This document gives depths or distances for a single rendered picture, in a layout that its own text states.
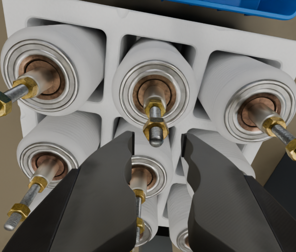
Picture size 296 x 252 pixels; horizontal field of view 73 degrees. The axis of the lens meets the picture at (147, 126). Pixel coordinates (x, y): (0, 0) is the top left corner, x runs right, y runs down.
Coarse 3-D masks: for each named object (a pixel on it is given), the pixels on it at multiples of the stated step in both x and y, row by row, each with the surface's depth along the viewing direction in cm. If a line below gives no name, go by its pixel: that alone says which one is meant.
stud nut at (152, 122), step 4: (148, 120) 15; (152, 120) 15; (156, 120) 15; (160, 120) 15; (164, 120) 15; (144, 124) 15; (148, 124) 15; (152, 124) 15; (156, 124) 15; (160, 124) 15; (164, 124) 15; (144, 128) 15; (148, 128) 15; (164, 128) 15; (168, 128) 15; (144, 132) 15; (148, 132) 15; (164, 132) 15; (168, 132) 15; (148, 136) 15; (164, 136) 15; (148, 140) 15
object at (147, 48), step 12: (132, 48) 26; (144, 48) 20; (156, 48) 20; (168, 48) 21; (132, 60) 20; (144, 60) 20; (168, 60) 20; (180, 60) 20; (120, 72) 21; (192, 72) 21; (192, 84) 21; (192, 96) 22; (120, 108) 23; (132, 120) 23; (180, 120) 24
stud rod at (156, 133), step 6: (156, 108) 18; (150, 114) 17; (156, 114) 16; (156, 126) 15; (150, 132) 14; (156, 132) 14; (162, 132) 15; (150, 138) 14; (156, 138) 14; (162, 138) 14; (150, 144) 14; (156, 144) 14
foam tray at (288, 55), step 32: (32, 0) 24; (64, 0) 24; (128, 32) 25; (160, 32) 25; (192, 32) 25; (224, 32) 25; (192, 64) 28; (288, 64) 27; (96, 96) 32; (32, 128) 32; (160, 224) 43
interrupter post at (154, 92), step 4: (148, 88) 21; (152, 88) 21; (156, 88) 21; (160, 88) 21; (148, 92) 20; (152, 92) 19; (156, 92) 19; (160, 92) 20; (144, 96) 20; (148, 96) 19; (152, 96) 19; (156, 96) 19; (160, 96) 19; (164, 96) 20; (144, 100) 19; (148, 100) 19; (164, 100) 19; (144, 104) 19; (164, 104) 19
